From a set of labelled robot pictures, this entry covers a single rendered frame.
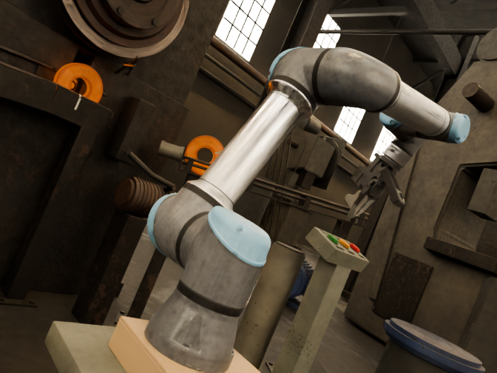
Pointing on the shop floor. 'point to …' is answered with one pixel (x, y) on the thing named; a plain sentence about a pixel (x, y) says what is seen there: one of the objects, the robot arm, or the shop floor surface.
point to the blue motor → (300, 285)
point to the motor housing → (116, 248)
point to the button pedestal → (317, 303)
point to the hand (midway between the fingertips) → (352, 216)
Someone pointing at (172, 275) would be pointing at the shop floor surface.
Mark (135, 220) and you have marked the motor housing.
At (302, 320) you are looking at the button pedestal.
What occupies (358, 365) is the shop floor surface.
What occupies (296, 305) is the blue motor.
